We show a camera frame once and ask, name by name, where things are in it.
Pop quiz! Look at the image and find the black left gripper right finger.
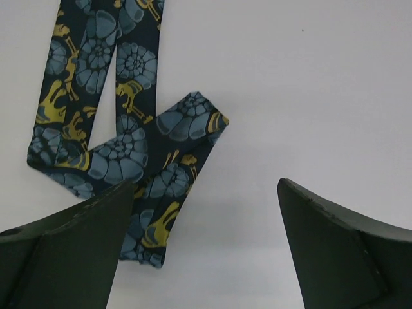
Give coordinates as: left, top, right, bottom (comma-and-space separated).
277, 178, 411, 308

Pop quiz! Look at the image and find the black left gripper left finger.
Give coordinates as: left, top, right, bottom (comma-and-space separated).
1, 181, 133, 308

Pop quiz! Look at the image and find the blue yellow patterned tie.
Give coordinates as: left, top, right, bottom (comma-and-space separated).
27, 1, 229, 268

